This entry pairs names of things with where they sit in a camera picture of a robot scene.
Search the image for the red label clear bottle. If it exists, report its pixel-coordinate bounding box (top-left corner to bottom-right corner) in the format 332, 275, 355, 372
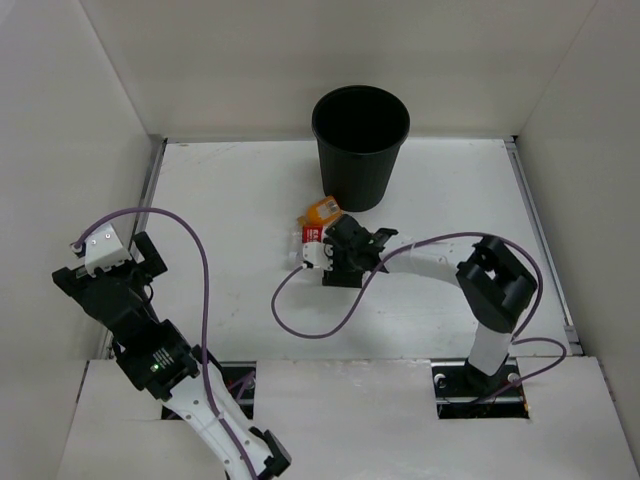
287, 224, 325, 255

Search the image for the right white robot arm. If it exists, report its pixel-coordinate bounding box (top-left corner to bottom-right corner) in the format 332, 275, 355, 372
303, 215, 540, 396

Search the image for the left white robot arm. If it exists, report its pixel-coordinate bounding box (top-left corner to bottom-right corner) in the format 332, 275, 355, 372
52, 224, 291, 479

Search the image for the black plastic waste bin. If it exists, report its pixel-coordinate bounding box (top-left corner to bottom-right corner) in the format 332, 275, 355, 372
311, 85, 411, 212

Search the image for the small orange juice bottle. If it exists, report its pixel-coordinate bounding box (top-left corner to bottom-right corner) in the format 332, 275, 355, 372
297, 196, 343, 226

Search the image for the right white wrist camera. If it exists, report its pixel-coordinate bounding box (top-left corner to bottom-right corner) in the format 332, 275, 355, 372
302, 241, 333, 271

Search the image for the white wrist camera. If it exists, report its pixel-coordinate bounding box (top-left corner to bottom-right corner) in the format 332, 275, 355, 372
302, 241, 333, 271
70, 223, 132, 277

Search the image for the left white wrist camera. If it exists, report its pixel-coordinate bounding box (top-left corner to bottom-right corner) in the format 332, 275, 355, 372
70, 223, 132, 277

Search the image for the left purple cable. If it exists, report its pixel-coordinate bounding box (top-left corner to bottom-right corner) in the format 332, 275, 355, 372
72, 207, 271, 480

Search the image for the left aluminium frame rail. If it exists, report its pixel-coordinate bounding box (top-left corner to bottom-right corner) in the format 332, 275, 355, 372
99, 133, 169, 361

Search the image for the aluminium frame rail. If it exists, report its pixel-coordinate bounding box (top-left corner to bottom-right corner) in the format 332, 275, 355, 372
503, 136, 584, 356
99, 133, 169, 361

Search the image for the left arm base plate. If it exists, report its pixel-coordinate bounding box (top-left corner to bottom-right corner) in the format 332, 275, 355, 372
220, 362, 257, 419

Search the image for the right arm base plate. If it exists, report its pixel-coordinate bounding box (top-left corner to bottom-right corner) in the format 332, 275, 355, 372
431, 358, 529, 420

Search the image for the right aluminium frame rail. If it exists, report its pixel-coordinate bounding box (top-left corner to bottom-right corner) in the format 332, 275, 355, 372
503, 136, 584, 356

